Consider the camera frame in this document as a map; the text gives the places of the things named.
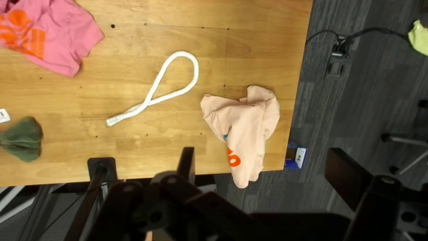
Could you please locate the peach shirt with orange print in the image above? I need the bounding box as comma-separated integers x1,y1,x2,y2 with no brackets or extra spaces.
198,84,283,190

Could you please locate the black floor cable with outlet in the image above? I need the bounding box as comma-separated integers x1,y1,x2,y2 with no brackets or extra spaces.
305,26,412,77

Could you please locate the black camera stand pole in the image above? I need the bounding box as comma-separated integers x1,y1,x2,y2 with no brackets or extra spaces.
65,156,119,241

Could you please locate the yellow green cloth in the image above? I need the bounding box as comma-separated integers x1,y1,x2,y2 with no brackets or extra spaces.
407,18,428,59

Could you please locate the white rope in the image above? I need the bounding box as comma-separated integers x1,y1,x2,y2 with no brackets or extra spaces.
105,49,201,128

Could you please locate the pink shirt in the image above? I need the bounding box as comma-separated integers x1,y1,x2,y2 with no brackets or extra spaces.
0,0,106,79

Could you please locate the silver metal pole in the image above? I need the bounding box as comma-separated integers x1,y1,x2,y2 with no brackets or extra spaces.
0,184,26,211
0,195,38,225

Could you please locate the blue white card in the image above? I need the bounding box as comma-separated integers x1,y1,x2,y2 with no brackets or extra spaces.
285,143,309,171

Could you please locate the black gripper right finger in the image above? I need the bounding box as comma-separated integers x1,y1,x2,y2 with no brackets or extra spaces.
324,146,428,241

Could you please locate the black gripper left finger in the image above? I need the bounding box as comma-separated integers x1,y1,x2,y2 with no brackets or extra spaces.
85,146,257,241

